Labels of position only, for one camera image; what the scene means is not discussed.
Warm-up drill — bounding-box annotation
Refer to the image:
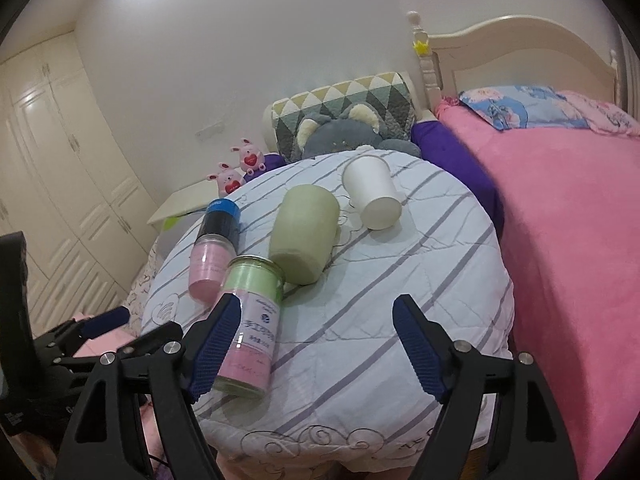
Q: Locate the pale green plastic cup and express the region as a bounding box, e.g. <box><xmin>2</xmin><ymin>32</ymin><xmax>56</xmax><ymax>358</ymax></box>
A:
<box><xmin>268</xmin><ymin>184</ymin><xmax>340</xmax><ymax>285</ymax></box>

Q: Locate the white paper cup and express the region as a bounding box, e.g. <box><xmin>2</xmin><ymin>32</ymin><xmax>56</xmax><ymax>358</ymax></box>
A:
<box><xmin>342</xmin><ymin>154</ymin><xmax>402</xmax><ymax>231</ymax></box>

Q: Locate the cream wardrobe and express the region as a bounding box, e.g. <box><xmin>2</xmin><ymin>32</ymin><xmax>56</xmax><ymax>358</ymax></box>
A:
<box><xmin>1</xmin><ymin>32</ymin><xmax>158</xmax><ymax>335</ymax></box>

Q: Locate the blue-lidded pink jar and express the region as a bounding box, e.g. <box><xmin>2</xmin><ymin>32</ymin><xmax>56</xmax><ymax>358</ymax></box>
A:
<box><xmin>188</xmin><ymin>198</ymin><xmax>241</xmax><ymax>306</ymax></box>

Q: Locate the green-lidded pink jar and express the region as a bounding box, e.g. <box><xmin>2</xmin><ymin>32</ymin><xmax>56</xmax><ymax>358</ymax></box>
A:
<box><xmin>214</xmin><ymin>255</ymin><xmax>284</xmax><ymax>398</ymax></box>

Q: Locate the cream bedside table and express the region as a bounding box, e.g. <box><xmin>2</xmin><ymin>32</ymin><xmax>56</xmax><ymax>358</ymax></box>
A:
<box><xmin>146</xmin><ymin>180</ymin><xmax>218</xmax><ymax>226</ymax></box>

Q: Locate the pink bunny plush front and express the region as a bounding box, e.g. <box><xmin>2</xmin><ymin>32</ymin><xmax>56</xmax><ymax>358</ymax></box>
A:
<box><xmin>207</xmin><ymin>162</ymin><xmax>245</xmax><ymax>198</ymax></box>

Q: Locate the pink bunny plush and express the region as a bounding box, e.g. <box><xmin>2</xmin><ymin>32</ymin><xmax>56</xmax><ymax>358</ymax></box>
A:
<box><xmin>207</xmin><ymin>162</ymin><xmax>245</xmax><ymax>198</ymax></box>
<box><xmin>230</xmin><ymin>138</ymin><xmax>266</xmax><ymax>176</ymax></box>

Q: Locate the pink bunny plush rear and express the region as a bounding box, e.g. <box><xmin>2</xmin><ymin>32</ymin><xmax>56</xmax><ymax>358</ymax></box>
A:
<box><xmin>230</xmin><ymin>138</ymin><xmax>266</xmax><ymax>176</ymax></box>

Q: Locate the pink bed blanket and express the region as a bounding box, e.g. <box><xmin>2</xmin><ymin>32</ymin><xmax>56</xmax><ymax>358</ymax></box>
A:
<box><xmin>436</xmin><ymin>100</ymin><xmax>639</xmax><ymax>479</ymax></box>

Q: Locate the white purple-striped quilt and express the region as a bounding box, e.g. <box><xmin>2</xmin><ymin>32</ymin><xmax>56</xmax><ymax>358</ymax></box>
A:
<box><xmin>140</xmin><ymin>148</ymin><xmax>516</xmax><ymax>476</ymax></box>

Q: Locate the purple blanket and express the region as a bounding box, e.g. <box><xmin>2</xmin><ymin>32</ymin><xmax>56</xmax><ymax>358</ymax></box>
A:
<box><xmin>411</xmin><ymin>120</ymin><xmax>504</xmax><ymax>237</ymax></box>

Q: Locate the blue cartoon pillow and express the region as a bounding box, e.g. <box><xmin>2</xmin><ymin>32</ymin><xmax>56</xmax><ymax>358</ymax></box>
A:
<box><xmin>458</xmin><ymin>86</ymin><xmax>589</xmax><ymax>131</ymax></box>

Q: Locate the grey koala plush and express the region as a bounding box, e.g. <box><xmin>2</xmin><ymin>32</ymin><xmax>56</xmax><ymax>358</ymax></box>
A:
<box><xmin>294</xmin><ymin>103</ymin><xmax>421</xmax><ymax>159</ymax></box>

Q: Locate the triangle-patterned pillow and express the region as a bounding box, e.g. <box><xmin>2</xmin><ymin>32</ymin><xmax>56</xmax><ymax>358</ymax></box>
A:
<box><xmin>262</xmin><ymin>72</ymin><xmax>419</xmax><ymax>162</ymax></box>

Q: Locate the cream wooden headboard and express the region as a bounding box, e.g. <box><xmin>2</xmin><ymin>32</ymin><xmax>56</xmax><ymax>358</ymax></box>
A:
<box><xmin>407</xmin><ymin>11</ymin><xmax>624</xmax><ymax>115</ymax></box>

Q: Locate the white wall socket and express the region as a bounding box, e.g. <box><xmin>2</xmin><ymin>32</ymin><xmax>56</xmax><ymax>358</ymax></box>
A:
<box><xmin>195</xmin><ymin>122</ymin><xmax>224</xmax><ymax>142</ymax></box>

